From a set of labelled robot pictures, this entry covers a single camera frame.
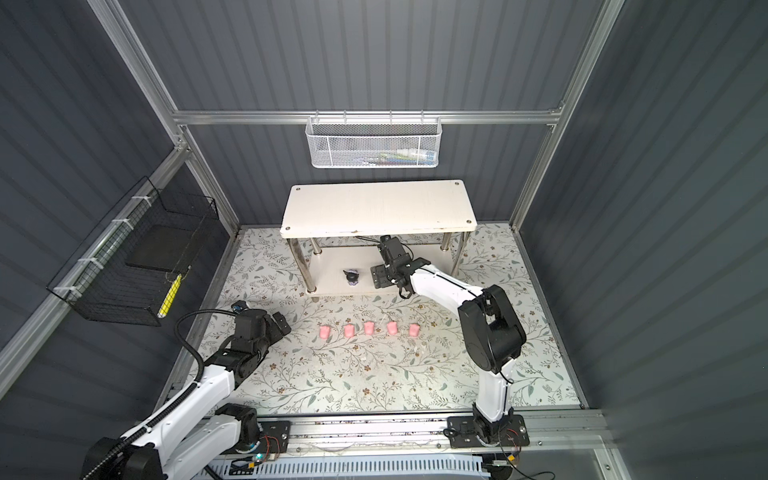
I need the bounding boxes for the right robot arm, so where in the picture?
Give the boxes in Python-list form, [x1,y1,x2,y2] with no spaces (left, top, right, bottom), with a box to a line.
[371,235,530,448]

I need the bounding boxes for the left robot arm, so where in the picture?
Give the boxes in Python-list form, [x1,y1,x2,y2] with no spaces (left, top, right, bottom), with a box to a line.
[80,301,291,479]

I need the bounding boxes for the white two-tier shelf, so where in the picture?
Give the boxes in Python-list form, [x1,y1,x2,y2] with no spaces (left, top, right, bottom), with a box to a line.
[280,179,478,297]

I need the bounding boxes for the yellow marker pen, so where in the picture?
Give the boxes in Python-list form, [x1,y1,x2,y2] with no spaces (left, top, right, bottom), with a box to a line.
[157,274,183,319]

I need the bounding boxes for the markers in white basket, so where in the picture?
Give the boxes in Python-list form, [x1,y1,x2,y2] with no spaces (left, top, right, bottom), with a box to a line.
[357,148,439,168]

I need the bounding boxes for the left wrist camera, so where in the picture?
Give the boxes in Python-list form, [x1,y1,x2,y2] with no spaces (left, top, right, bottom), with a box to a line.
[231,300,249,314]

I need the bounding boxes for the white wire basket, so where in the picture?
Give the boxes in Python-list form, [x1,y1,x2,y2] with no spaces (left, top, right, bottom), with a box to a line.
[305,119,443,169]

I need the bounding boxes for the black wire basket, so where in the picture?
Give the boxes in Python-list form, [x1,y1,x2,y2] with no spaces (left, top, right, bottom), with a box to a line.
[47,181,219,327]

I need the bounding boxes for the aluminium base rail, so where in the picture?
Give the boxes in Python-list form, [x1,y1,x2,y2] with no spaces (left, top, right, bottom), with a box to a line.
[128,409,607,463]

